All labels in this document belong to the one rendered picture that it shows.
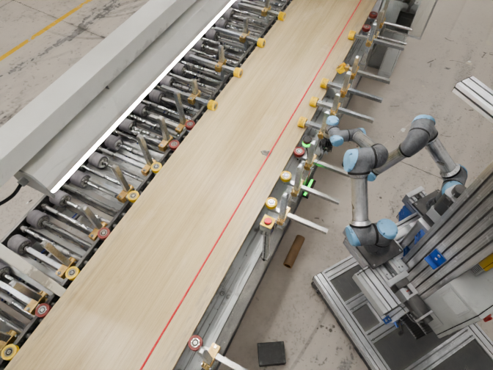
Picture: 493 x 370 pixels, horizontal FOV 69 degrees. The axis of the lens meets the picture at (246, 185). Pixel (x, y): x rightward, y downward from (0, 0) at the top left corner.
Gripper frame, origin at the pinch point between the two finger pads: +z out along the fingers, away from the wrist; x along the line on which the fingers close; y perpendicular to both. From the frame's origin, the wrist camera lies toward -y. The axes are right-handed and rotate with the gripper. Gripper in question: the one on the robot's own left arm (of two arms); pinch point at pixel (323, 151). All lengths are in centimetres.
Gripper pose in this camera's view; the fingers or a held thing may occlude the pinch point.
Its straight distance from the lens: 262.4
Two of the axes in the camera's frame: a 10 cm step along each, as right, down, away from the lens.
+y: -1.2, 8.3, -5.5
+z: 0.1, 5.5, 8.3
